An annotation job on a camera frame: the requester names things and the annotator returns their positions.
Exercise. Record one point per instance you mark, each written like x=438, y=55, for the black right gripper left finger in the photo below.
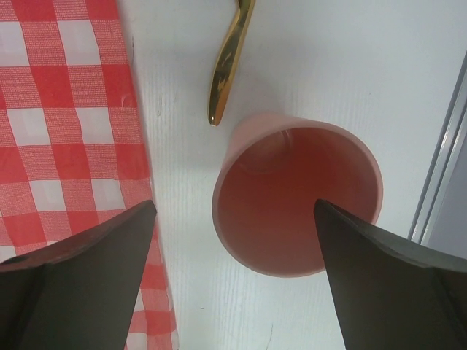
x=78, y=293

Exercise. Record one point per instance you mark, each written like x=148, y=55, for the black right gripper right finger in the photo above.
x=389, y=292

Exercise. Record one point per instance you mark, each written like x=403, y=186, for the red white checkered cloth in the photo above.
x=72, y=146

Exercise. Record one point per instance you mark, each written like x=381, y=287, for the pink plastic cup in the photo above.
x=275, y=168

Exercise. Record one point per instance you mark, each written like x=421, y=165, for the gold table knife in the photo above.
x=228, y=60

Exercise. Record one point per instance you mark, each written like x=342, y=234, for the right aluminium frame post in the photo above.
x=446, y=153

